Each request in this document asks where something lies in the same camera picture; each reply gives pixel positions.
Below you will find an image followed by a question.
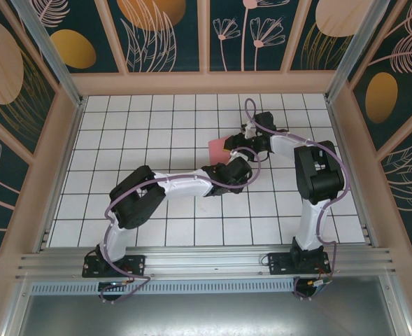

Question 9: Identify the pink paper sheet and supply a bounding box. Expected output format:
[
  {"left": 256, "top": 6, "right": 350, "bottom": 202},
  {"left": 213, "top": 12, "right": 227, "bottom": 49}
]
[{"left": 208, "top": 137, "right": 234, "bottom": 165}]

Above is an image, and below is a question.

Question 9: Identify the grey metal sheet panel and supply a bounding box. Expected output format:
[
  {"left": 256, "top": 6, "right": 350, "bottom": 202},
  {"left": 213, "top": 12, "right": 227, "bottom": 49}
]
[{"left": 2, "top": 292, "right": 411, "bottom": 336}]

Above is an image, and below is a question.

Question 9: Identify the small green circuit board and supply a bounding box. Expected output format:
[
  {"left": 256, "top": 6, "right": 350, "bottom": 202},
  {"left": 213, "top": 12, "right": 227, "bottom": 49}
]
[{"left": 310, "top": 278, "right": 333, "bottom": 292}]

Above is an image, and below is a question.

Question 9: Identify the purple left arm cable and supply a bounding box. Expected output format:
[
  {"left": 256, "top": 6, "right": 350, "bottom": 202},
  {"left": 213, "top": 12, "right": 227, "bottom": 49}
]
[{"left": 99, "top": 146, "right": 262, "bottom": 305}]

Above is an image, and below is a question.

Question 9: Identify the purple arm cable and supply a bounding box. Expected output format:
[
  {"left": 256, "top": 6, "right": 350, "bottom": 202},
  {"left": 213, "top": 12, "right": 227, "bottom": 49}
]
[
  {"left": 243, "top": 98, "right": 348, "bottom": 302},
  {"left": 99, "top": 146, "right": 262, "bottom": 305}
]

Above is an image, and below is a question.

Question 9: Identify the aluminium mounting rail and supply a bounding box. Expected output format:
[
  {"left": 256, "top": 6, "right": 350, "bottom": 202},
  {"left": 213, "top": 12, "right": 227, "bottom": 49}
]
[{"left": 15, "top": 244, "right": 399, "bottom": 283}]

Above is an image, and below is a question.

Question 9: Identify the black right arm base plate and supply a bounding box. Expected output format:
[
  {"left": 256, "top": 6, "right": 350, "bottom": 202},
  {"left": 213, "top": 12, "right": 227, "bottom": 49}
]
[{"left": 267, "top": 251, "right": 332, "bottom": 276}]

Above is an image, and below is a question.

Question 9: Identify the aluminium corner post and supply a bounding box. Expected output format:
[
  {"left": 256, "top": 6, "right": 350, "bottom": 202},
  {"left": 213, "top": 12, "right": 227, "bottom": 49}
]
[
  {"left": 11, "top": 0, "right": 87, "bottom": 108},
  {"left": 324, "top": 0, "right": 390, "bottom": 102}
]

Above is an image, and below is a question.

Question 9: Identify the slotted grey cable duct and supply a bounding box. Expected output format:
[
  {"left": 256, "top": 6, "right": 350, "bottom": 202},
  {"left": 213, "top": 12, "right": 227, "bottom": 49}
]
[{"left": 29, "top": 278, "right": 296, "bottom": 295}]

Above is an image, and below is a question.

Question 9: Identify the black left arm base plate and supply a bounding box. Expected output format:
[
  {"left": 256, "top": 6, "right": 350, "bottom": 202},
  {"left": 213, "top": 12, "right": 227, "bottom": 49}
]
[{"left": 82, "top": 254, "right": 147, "bottom": 279}]

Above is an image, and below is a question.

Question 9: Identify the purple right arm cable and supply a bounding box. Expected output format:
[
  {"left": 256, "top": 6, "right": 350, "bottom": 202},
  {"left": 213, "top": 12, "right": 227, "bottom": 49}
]
[{"left": 243, "top": 98, "right": 348, "bottom": 302}]

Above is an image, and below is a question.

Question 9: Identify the aluminium side rail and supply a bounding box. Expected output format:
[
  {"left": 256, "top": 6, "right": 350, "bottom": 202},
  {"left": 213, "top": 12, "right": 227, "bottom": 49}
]
[
  {"left": 326, "top": 97, "right": 377, "bottom": 249},
  {"left": 37, "top": 97, "right": 87, "bottom": 253}
]

